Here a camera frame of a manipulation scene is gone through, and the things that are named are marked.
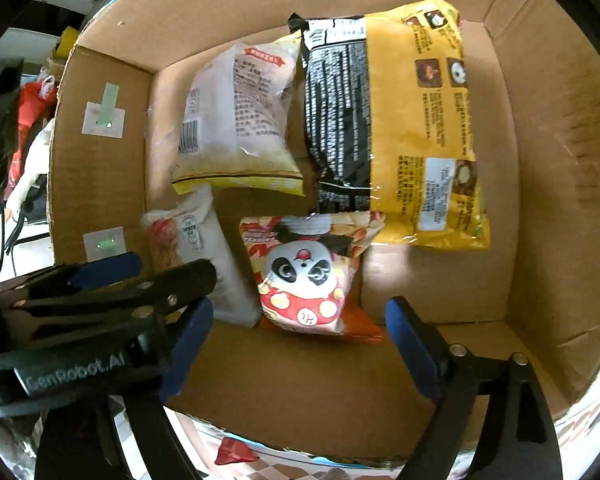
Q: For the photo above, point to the panda print snack packet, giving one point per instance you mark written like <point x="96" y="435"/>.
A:
<point x="300" y="280"/>

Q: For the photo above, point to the yellow and black snack bag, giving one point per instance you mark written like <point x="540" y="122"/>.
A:
<point x="410" y="125"/>

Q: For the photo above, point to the large cardboard box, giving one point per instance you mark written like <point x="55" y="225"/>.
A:
<point x="480" y="285"/>

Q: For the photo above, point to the white cookie snack packet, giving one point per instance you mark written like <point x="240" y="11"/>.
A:
<point x="205" y="240"/>

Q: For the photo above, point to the red plastic bag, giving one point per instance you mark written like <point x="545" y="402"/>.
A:
<point x="30" y="105"/>

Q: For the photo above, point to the white plastic bag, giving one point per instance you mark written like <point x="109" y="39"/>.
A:
<point x="32" y="160"/>

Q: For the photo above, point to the small red snack packet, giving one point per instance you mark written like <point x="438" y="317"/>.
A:
<point x="235" y="452"/>

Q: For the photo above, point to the yellow container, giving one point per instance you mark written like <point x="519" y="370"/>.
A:
<point x="65" y="42"/>

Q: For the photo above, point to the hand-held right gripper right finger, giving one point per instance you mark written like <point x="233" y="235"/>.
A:
<point x="410" y="350"/>

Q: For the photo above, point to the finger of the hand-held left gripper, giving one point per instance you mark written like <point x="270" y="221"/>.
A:
<point x="180" y="282"/>
<point x="105" y="270"/>

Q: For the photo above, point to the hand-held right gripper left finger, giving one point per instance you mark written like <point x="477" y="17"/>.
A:
<point x="190" y="345"/>

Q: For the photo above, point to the white and yellow snack bag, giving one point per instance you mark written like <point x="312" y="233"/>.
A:
<point x="240" y="110"/>

